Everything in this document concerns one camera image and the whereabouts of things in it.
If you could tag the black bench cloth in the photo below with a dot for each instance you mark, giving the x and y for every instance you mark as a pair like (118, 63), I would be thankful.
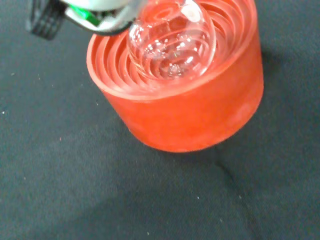
(100, 180)

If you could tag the red ribbed flask stand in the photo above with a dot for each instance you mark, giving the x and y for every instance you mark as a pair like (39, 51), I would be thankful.
(190, 120)

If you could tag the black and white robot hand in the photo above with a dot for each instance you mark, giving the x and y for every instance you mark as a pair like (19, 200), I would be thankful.
(105, 15)

